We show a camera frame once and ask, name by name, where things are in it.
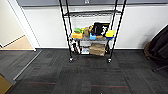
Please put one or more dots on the small white box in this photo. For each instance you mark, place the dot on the small white box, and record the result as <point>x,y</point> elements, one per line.
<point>85,50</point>

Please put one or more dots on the dark black white pack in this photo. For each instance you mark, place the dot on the dark black white pack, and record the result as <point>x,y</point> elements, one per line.
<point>76,47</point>

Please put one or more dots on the brown cardboard box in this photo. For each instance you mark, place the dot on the brown cardboard box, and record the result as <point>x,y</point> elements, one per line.
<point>97,49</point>

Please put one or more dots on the small blue box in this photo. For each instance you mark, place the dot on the small blue box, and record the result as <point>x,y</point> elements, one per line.
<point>92,36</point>

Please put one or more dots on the orange yellow box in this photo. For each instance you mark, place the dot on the orange yellow box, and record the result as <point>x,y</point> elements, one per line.
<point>76,35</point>

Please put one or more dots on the grey flat tray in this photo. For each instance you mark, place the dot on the grey flat tray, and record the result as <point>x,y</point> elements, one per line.
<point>100,39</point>

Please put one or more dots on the green toy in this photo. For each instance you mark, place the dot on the green toy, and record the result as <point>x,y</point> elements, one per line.
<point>77,30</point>

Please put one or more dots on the black bag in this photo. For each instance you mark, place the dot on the black bag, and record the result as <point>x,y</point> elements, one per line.
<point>99,29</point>

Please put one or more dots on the black chair cart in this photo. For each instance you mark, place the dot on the black chair cart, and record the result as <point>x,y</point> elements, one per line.
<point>159,49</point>

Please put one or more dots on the wooden door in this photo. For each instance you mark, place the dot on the wooden door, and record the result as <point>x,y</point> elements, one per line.
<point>4,85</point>

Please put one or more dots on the wall socket on band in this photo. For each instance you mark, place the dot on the wall socket on band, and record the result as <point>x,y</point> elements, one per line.
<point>87,1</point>

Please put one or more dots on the long grey wall band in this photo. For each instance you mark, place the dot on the long grey wall band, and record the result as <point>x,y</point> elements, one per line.
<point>43,2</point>

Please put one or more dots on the white door frame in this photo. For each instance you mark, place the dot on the white door frame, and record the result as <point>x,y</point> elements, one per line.
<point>22,23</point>

